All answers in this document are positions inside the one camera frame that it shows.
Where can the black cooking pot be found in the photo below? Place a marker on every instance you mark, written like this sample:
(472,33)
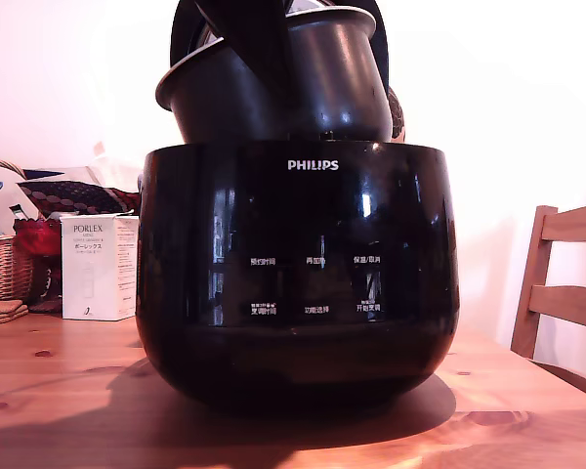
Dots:
(332,73)

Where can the black Philips rice cooker body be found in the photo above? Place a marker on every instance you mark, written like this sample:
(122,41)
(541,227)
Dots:
(298,293)

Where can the woven wicker basket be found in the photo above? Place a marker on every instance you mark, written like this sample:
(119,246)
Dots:
(5,268)

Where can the white fabric bundle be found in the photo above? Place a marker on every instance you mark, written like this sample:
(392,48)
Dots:
(78,173)

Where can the wooden chair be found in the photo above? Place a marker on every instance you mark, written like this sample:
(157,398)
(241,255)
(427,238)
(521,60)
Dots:
(566,300)

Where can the white Porlex cardboard box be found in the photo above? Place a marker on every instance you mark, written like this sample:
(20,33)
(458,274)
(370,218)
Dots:
(90,273)

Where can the dark dotted patterned cloth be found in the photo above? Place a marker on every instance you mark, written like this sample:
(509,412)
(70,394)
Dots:
(78,195)

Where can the dark patterned round jar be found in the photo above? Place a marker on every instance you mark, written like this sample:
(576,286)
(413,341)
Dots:
(399,119)

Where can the red fabric object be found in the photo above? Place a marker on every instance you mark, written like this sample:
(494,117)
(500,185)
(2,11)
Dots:
(36,239)

